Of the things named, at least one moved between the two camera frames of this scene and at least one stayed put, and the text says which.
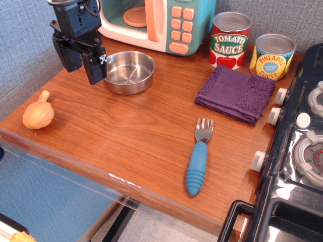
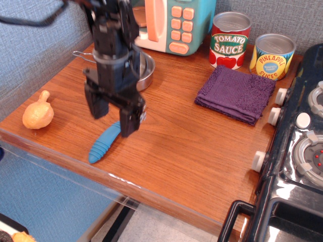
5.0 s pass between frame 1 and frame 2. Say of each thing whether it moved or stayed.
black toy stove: stayed
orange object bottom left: stayed
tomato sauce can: stayed
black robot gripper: moved
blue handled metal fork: moved
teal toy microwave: stayed
